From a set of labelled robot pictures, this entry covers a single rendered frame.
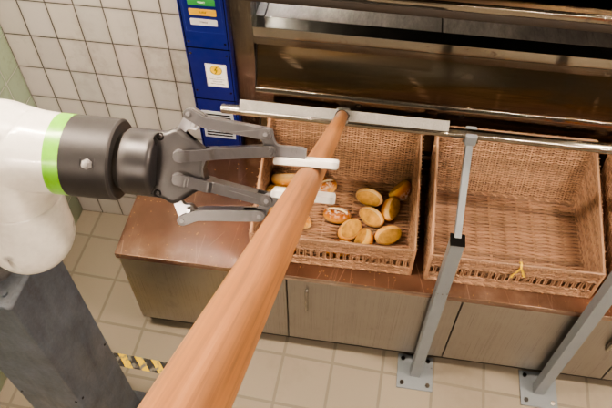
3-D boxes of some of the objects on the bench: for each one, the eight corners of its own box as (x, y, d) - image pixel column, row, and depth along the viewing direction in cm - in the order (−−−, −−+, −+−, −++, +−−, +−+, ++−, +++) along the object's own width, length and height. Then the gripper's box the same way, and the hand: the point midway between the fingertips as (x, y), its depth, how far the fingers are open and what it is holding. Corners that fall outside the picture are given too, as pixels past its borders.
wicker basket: (423, 171, 251) (434, 121, 229) (574, 187, 246) (600, 137, 225) (421, 281, 220) (433, 235, 199) (592, 301, 216) (624, 256, 194)
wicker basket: (271, 155, 256) (268, 104, 235) (415, 168, 252) (425, 118, 230) (249, 260, 226) (242, 213, 204) (413, 278, 221) (423, 231, 200)
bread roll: (341, 248, 229) (346, 244, 224) (330, 232, 230) (335, 229, 225) (362, 231, 233) (367, 228, 228) (350, 217, 234) (355, 212, 229)
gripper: (139, 86, 75) (344, 107, 74) (134, 221, 78) (331, 242, 77) (116, 89, 68) (342, 111, 66) (110, 237, 71) (328, 261, 69)
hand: (305, 178), depth 72 cm, fingers closed on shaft, 3 cm apart
